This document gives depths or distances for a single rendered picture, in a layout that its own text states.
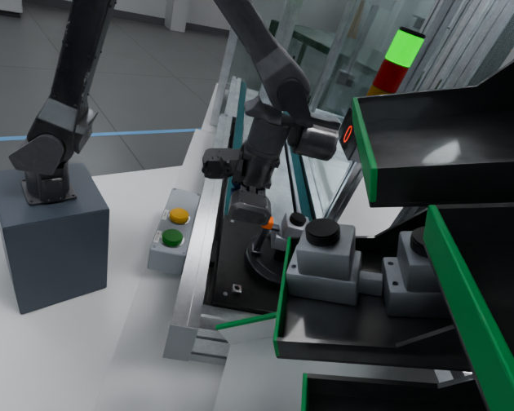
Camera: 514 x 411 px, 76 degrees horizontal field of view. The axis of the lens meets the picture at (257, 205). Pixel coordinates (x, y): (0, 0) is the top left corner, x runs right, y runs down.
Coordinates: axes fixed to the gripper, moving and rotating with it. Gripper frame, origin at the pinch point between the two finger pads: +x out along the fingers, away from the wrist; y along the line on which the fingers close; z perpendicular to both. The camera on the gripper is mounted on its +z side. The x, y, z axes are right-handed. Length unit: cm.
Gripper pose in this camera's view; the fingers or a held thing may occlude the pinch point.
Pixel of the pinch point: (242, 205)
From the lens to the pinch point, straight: 58.7
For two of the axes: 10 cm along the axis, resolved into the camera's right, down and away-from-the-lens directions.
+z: -9.5, -2.4, -1.8
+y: 0.0, 6.0, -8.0
